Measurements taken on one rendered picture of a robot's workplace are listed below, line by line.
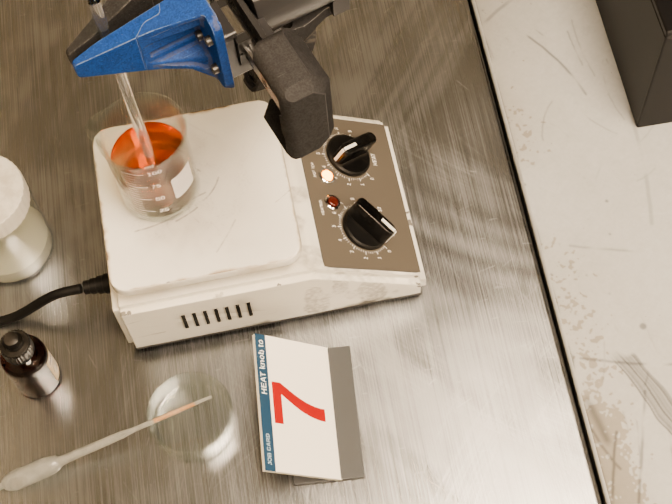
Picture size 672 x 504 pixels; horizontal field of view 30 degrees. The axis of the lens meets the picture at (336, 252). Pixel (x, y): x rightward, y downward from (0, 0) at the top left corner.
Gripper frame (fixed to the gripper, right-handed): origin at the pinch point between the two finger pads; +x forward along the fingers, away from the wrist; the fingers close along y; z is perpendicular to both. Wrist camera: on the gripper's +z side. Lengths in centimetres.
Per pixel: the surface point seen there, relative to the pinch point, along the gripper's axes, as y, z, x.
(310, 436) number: -15.6, 23.9, 0.1
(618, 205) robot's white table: -11.1, 25.9, -26.6
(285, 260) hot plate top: -7.2, 17.0, -3.3
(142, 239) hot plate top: -1.4, 16.9, 3.7
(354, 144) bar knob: -1.0, 19.2, -11.5
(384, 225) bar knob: -7.0, 19.7, -10.3
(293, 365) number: -11.0, 23.4, -1.2
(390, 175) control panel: -2.6, 22.6, -13.3
